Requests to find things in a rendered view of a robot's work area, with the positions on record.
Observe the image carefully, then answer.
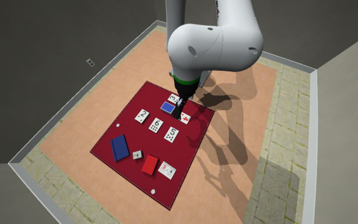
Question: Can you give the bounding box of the blue-backed playing card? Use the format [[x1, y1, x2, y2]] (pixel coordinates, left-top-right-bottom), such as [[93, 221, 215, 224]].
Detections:
[[161, 101, 175, 114]]

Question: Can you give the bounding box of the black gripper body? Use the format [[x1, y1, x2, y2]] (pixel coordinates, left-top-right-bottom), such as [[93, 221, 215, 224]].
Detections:
[[177, 91, 195, 101]]

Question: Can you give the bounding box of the blue notebook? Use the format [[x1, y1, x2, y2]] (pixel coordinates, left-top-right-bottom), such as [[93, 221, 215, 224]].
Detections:
[[110, 134, 130, 162]]

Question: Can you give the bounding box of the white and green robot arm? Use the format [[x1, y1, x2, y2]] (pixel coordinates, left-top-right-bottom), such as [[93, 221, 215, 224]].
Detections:
[[165, 0, 264, 94]]

